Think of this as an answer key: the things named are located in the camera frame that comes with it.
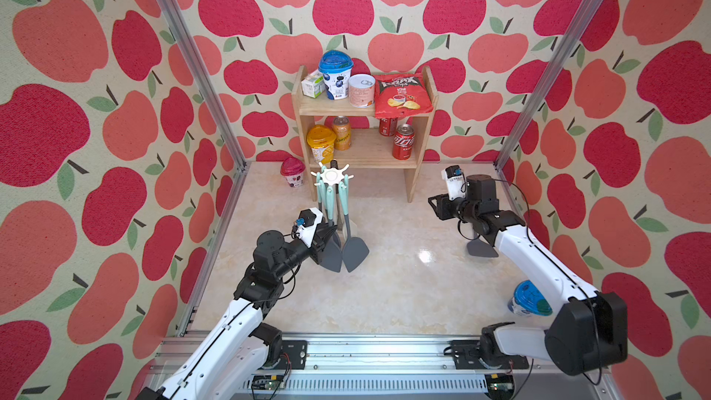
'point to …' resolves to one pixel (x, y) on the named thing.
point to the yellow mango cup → (321, 139)
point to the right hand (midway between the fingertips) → (438, 202)
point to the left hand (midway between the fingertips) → (335, 231)
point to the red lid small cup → (293, 169)
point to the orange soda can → (343, 133)
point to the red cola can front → (403, 142)
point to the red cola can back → (388, 126)
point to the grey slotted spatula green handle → (354, 249)
